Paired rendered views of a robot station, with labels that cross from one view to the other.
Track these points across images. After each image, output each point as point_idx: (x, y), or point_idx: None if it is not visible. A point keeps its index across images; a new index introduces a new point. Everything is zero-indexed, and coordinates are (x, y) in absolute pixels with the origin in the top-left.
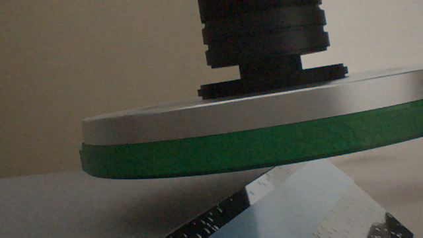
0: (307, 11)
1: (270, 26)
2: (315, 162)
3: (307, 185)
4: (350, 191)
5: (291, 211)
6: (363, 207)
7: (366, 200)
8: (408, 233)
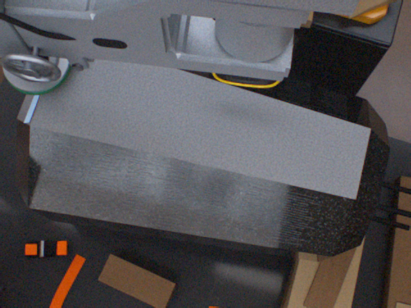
0: None
1: None
2: (31, 113)
3: (36, 97)
4: (26, 115)
5: None
6: (26, 111)
7: (24, 116)
8: (18, 116)
